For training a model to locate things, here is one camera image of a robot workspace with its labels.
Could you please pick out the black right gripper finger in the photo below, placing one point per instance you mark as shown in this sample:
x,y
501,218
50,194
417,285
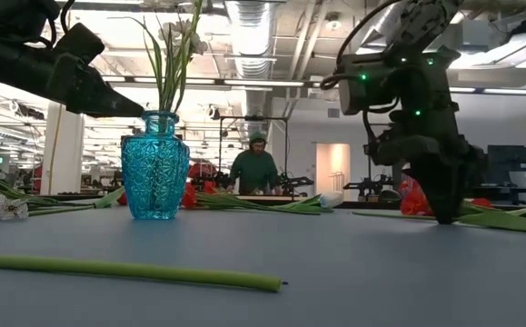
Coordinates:
x,y
442,195

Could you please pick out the red blossom spray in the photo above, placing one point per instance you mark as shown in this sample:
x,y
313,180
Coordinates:
x,y
414,202
189,197

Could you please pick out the white tulip with green stem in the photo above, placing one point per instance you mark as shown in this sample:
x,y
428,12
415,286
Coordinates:
x,y
508,221
331,200

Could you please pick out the white column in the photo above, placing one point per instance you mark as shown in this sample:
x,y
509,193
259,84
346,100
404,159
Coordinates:
x,y
62,150

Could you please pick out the long ceiling light strip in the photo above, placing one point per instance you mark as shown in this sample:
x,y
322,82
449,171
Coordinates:
x,y
262,83

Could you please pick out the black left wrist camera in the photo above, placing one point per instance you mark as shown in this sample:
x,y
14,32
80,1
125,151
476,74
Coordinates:
x,y
78,43

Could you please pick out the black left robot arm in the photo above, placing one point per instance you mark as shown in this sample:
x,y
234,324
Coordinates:
x,y
8,59

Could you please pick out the black workstation frame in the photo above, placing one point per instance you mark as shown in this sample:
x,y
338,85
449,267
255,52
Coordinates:
x,y
253,118

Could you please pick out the person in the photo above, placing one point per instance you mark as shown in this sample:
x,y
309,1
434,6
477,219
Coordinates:
x,y
254,170

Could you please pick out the red tulip with green stem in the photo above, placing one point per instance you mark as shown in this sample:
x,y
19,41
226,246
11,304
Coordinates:
x,y
131,270
122,199

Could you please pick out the black monitor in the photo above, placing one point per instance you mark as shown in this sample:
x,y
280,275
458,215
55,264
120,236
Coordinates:
x,y
510,159

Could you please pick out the blue patterned glass vase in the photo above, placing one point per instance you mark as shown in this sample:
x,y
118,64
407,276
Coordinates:
x,y
155,172

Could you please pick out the black background robot arm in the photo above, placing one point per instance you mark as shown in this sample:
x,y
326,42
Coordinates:
x,y
367,187
296,184

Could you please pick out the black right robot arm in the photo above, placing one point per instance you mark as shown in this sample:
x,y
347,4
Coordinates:
x,y
426,82

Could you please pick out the silver ventilation duct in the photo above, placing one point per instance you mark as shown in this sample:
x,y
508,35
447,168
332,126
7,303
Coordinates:
x,y
255,41

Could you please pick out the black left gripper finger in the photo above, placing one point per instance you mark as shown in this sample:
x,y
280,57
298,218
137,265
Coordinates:
x,y
103,102

